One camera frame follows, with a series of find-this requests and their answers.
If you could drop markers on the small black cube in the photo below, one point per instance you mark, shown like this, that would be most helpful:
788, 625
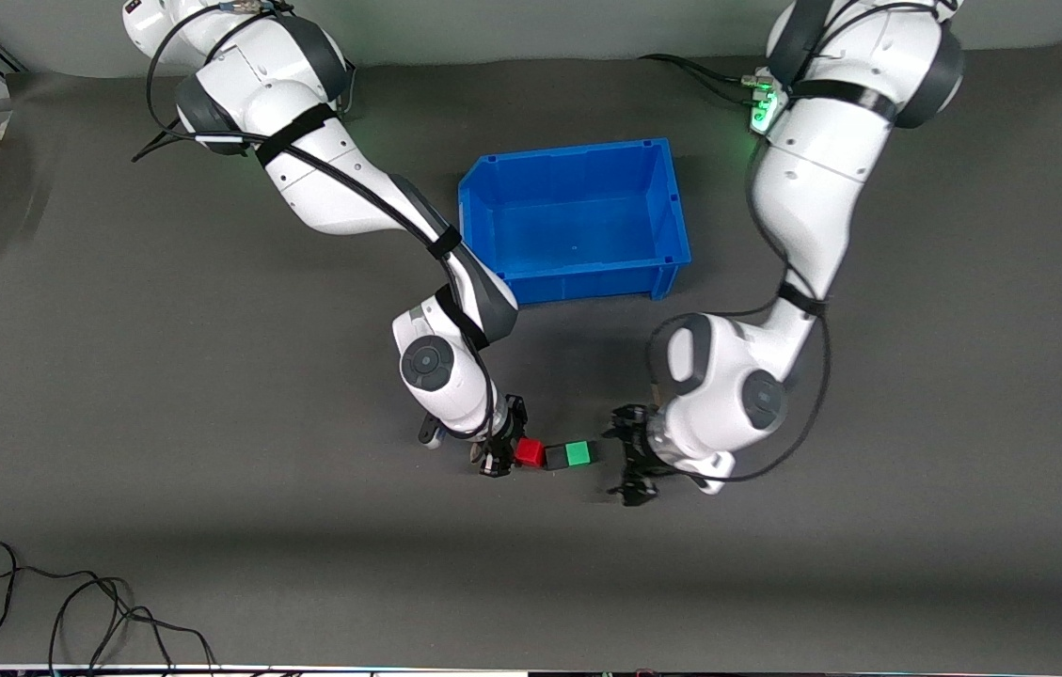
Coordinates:
555, 458

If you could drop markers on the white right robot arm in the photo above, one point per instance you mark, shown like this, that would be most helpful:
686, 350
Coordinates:
333, 188

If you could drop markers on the small red cube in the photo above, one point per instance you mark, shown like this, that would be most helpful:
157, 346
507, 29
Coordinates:
529, 454

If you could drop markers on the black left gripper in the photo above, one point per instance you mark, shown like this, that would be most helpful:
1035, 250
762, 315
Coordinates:
635, 451

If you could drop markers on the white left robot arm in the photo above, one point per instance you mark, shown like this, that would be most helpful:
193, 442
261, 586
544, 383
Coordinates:
813, 188

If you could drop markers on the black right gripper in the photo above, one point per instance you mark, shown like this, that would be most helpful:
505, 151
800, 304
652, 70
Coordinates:
503, 439

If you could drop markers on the blue plastic storage bin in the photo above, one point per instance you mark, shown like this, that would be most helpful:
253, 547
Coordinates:
578, 226

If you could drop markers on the small green cube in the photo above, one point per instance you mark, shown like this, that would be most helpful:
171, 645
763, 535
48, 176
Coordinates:
580, 454

